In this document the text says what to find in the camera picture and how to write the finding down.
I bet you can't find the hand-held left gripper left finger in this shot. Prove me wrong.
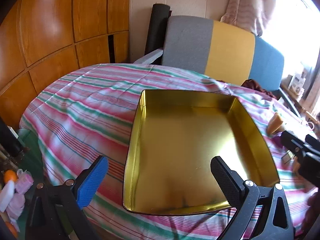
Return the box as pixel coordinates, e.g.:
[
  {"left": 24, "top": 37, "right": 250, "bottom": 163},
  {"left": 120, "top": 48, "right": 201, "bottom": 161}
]
[{"left": 25, "top": 155, "right": 109, "bottom": 240}]

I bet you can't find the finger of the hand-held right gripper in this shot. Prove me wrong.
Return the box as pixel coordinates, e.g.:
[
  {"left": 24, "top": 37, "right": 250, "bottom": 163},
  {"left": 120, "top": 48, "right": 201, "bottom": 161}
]
[
  {"left": 305, "top": 135, "right": 320, "bottom": 153},
  {"left": 280, "top": 131, "right": 307, "bottom": 157}
]

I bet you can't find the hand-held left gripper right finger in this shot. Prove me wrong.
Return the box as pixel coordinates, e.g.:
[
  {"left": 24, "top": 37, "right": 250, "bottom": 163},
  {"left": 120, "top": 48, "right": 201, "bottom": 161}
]
[{"left": 210, "top": 156, "right": 294, "bottom": 240}]

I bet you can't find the tan pastry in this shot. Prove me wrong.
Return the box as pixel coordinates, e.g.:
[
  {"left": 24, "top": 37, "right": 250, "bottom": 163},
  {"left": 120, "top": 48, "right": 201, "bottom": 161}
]
[{"left": 266, "top": 112, "right": 284, "bottom": 135}]

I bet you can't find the gold tin tray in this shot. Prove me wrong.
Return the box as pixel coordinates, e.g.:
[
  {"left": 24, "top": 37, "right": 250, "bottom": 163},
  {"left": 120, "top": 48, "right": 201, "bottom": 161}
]
[{"left": 122, "top": 89, "right": 280, "bottom": 217}]

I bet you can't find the wooden desk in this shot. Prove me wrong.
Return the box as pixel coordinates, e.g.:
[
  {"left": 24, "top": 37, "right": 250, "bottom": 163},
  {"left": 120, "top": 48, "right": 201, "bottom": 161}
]
[{"left": 279, "top": 84, "right": 320, "bottom": 130}]

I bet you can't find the white box blue print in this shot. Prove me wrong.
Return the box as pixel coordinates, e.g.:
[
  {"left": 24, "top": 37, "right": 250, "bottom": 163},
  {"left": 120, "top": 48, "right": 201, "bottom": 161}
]
[{"left": 289, "top": 72, "right": 307, "bottom": 93}]

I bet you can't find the dark red cloth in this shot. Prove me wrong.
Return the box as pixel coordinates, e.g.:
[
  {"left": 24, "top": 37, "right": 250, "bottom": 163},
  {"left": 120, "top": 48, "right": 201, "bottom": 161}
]
[{"left": 241, "top": 79, "right": 275, "bottom": 100}]

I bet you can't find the pink packet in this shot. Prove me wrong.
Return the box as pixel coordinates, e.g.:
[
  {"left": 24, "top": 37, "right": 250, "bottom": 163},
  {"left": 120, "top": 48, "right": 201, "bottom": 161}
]
[
  {"left": 15, "top": 174, "right": 34, "bottom": 193},
  {"left": 6, "top": 192, "right": 25, "bottom": 220}
]

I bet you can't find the striped tablecloth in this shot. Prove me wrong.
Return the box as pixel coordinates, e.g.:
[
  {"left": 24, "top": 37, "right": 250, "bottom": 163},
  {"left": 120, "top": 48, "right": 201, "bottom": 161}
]
[{"left": 19, "top": 62, "right": 320, "bottom": 240}]

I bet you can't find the orange fruit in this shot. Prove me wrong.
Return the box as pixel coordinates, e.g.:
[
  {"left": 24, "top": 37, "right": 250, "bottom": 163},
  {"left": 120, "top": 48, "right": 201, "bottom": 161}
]
[{"left": 4, "top": 170, "right": 18, "bottom": 183}]

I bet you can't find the white plastic bottle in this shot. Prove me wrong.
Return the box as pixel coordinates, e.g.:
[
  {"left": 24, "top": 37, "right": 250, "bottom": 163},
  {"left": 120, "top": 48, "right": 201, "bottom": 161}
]
[{"left": 0, "top": 180, "right": 15, "bottom": 213}]

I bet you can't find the grey yellow blue chair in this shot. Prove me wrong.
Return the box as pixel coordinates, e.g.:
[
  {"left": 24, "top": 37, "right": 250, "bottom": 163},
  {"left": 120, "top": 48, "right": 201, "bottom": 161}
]
[{"left": 134, "top": 15, "right": 300, "bottom": 117}]

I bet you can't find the pink patterned curtain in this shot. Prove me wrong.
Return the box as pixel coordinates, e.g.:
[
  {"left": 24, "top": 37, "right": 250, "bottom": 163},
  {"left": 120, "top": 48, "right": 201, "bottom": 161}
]
[{"left": 221, "top": 0, "right": 278, "bottom": 37}]

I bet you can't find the wooden wardrobe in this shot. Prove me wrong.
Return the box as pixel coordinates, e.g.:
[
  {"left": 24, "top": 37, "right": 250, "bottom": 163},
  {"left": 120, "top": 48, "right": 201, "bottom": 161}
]
[{"left": 0, "top": 0, "right": 130, "bottom": 130}]

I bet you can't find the black rolled mat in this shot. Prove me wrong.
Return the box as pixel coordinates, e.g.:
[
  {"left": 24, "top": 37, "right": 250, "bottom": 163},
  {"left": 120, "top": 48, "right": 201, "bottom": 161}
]
[{"left": 145, "top": 4, "right": 173, "bottom": 55}]

